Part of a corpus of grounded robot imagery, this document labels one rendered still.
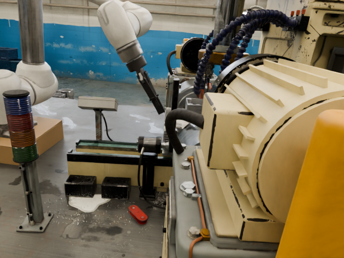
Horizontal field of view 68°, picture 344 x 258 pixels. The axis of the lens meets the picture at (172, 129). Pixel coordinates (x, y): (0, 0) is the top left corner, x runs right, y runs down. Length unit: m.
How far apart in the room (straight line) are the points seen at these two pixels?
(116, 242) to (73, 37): 6.75
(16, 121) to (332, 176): 0.69
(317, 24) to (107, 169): 0.84
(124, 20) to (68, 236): 0.73
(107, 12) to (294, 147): 0.83
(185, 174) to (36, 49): 1.11
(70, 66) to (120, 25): 6.54
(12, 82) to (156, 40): 5.54
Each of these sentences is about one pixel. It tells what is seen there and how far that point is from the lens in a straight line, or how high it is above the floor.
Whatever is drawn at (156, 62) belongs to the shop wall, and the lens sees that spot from 6.68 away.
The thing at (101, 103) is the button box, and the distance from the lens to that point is 1.22.
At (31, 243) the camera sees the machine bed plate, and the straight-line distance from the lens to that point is 0.89.
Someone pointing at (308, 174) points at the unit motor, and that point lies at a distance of 0.21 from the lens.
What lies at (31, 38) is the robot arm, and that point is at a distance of 1.40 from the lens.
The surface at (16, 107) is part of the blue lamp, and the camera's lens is 0.74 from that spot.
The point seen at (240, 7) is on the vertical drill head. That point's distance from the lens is 0.94.
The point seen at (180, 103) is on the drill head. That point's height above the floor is 1.08.
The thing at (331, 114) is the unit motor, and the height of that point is 1.35.
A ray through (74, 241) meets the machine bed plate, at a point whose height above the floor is 0.80.
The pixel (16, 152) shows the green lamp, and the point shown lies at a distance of 0.80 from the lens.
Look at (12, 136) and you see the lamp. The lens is 0.78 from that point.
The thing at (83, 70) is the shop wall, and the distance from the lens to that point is 7.33.
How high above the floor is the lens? 1.39
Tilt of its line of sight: 21 degrees down
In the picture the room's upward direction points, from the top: 4 degrees clockwise
